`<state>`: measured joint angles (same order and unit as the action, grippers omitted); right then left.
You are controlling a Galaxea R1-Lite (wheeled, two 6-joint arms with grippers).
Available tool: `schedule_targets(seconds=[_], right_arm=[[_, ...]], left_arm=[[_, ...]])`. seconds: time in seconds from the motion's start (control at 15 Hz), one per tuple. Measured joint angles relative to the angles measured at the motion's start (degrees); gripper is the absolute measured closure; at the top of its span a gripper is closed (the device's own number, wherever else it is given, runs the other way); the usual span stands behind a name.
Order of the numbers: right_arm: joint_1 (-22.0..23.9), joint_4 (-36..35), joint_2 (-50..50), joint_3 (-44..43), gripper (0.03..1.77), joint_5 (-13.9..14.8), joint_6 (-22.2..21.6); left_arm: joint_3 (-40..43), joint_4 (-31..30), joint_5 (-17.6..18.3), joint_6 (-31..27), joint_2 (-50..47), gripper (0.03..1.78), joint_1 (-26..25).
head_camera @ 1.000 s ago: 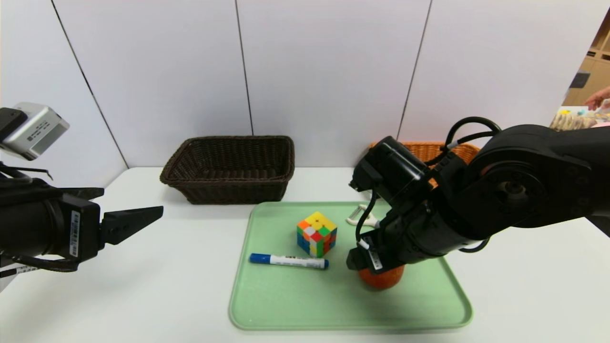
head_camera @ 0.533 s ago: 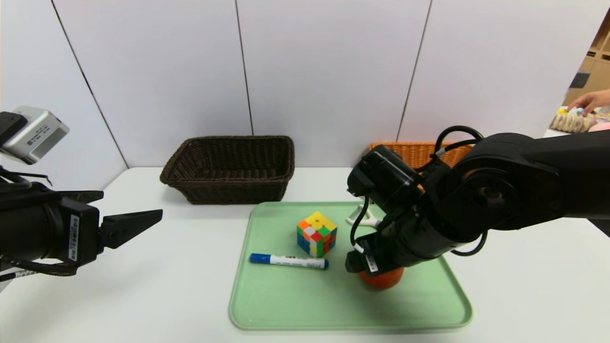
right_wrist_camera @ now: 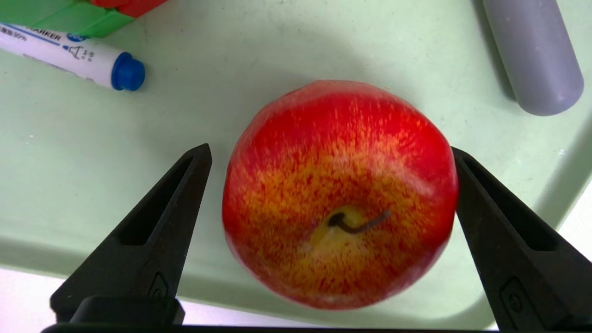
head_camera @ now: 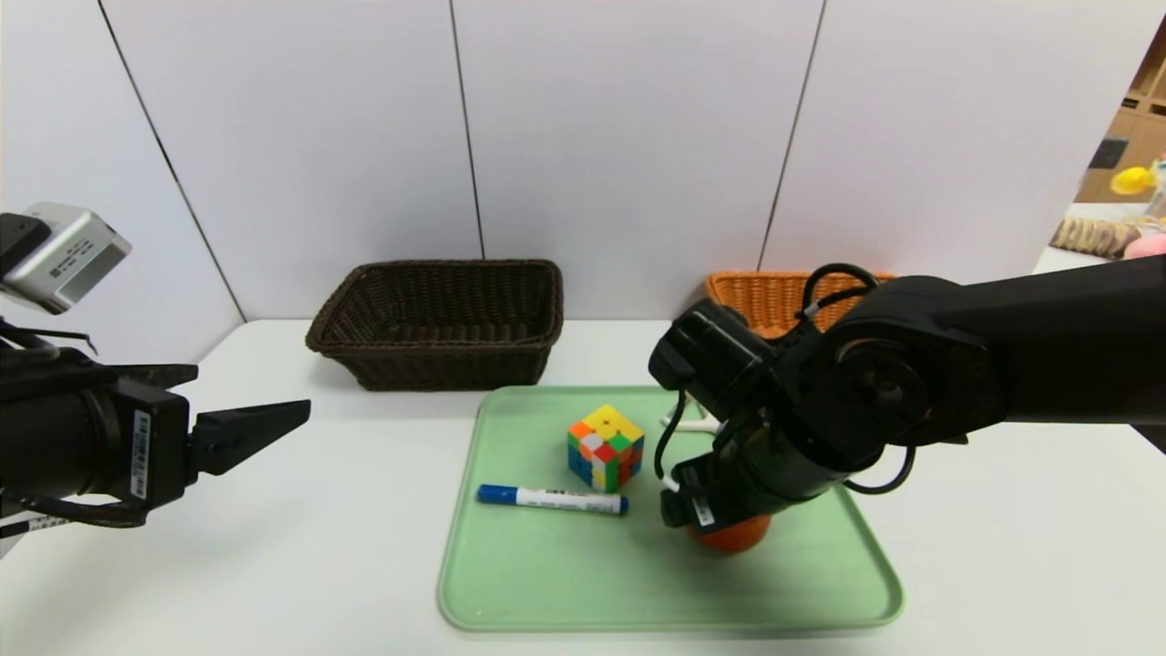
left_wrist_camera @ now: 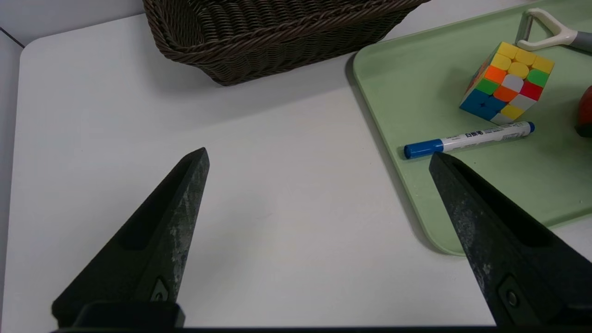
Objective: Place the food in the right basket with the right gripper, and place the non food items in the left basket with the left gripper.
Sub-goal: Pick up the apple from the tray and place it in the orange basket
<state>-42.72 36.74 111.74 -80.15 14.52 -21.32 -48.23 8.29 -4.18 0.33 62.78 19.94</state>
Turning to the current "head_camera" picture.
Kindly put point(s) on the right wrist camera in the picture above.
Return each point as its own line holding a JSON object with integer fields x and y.
{"x": 710, "y": 355}

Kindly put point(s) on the pink background object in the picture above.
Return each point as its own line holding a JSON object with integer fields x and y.
{"x": 1150, "y": 246}

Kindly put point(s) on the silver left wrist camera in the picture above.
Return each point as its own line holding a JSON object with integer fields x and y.
{"x": 73, "y": 260}

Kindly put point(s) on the white marker with blue cap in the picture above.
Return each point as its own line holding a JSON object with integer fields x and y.
{"x": 556, "y": 499}

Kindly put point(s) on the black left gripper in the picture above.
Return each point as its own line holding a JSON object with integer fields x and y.
{"x": 153, "y": 453}

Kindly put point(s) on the wooden background shelf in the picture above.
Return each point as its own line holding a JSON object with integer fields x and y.
{"x": 1130, "y": 128}

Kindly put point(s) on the green plastic tray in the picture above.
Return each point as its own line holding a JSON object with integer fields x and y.
{"x": 565, "y": 574}

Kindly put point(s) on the colourful puzzle cube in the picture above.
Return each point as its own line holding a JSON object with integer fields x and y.
{"x": 606, "y": 451}

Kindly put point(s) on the orange wicker basket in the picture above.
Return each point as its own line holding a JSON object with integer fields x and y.
{"x": 756, "y": 296}

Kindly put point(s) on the dark brown wicker basket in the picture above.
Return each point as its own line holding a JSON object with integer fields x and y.
{"x": 437, "y": 364}

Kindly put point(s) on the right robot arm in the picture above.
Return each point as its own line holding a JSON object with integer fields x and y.
{"x": 1048, "y": 346}

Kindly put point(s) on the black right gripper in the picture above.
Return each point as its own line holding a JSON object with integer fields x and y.
{"x": 692, "y": 507}

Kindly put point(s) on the red apple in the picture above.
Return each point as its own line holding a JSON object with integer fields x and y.
{"x": 733, "y": 539}

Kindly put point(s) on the white background table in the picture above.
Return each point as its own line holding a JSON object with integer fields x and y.
{"x": 1066, "y": 260}

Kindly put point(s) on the brown woven background object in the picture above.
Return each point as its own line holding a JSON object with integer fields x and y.
{"x": 1093, "y": 237}

